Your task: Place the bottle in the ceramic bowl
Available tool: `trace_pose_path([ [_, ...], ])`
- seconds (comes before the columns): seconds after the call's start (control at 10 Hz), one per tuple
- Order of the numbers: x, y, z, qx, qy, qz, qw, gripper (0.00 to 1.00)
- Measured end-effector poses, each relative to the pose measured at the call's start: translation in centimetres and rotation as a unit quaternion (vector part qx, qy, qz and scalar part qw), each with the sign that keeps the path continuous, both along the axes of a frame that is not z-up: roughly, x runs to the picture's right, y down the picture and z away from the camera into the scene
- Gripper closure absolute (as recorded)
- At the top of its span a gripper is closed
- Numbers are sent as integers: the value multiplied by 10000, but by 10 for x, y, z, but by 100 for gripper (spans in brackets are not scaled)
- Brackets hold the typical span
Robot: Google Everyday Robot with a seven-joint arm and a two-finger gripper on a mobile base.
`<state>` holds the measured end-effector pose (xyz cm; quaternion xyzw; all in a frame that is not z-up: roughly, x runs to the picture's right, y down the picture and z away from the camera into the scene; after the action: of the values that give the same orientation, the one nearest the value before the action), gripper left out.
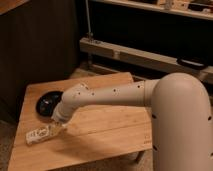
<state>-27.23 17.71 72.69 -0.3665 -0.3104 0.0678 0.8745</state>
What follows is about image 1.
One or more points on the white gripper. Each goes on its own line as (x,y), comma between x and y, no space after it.
(61,114)

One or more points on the white plastic bottle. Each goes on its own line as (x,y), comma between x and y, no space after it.
(41,134)

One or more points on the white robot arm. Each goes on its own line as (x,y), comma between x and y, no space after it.
(180,113)

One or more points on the black ceramic bowl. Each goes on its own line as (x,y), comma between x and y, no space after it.
(47,102)

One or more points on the wooden table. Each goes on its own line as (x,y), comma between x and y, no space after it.
(94,133)

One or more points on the metal vertical pole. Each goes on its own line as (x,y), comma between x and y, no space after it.
(90,34)

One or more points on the wooden shelf with items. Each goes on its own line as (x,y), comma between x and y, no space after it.
(177,7)

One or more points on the wooden beam rail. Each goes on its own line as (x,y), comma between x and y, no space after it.
(142,58)

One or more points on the black handle on rail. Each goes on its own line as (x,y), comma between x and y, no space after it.
(189,64)

